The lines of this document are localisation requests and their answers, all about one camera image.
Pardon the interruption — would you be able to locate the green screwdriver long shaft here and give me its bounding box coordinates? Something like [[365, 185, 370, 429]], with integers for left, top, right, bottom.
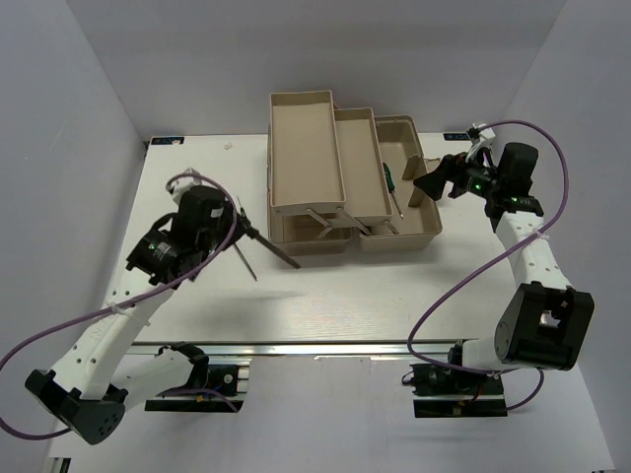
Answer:
[[383, 163, 404, 220]]

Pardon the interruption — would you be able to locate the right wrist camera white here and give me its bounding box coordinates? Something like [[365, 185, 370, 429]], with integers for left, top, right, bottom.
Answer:
[[465, 123, 496, 162]]

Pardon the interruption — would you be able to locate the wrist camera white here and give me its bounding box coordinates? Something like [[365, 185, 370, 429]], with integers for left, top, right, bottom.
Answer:
[[166, 169, 202, 205], [465, 123, 496, 162]]

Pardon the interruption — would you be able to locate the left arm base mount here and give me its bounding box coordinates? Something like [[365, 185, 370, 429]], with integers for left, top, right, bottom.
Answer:
[[144, 344, 248, 413]]

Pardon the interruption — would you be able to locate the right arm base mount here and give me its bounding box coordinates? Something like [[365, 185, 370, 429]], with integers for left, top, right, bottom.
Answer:
[[401, 364, 508, 419]]

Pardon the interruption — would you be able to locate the blue label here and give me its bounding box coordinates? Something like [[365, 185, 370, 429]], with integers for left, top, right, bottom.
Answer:
[[443, 132, 470, 142], [150, 136, 184, 146]]

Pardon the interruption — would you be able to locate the small precision screwdriver upper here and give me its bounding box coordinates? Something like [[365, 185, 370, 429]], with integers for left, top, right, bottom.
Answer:
[[237, 196, 246, 218]]

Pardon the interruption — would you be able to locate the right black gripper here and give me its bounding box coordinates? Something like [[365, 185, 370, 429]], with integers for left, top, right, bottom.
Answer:
[[413, 144, 503, 201]]

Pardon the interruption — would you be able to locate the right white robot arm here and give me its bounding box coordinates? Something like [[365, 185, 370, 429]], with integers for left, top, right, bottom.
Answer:
[[414, 142, 595, 393]]

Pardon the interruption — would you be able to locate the beige plastic toolbox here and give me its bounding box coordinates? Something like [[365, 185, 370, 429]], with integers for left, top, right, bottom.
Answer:
[[267, 91, 443, 256]]

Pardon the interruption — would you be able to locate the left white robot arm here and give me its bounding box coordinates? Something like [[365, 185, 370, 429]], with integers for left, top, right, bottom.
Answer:
[[25, 185, 235, 445]]

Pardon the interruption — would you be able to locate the blue label left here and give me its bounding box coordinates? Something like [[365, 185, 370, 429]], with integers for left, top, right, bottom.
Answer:
[[150, 136, 184, 146]]

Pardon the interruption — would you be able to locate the aluminium table edge rail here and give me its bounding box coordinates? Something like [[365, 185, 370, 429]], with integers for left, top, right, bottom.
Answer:
[[127, 340, 456, 357]]

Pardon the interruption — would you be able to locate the blue label right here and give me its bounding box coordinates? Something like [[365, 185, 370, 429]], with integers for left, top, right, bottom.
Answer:
[[443, 132, 470, 142]]

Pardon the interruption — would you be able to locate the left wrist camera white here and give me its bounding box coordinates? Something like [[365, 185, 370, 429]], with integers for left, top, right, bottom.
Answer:
[[166, 169, 202, 205]]

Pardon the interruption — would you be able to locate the yellow black handled file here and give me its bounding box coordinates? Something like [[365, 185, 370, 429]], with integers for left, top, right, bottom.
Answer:
[[240, 220, 301, 269]]

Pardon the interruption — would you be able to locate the black handled awl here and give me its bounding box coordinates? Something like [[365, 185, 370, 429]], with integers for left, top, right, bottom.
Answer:
[[233, 243, 258, 282]]

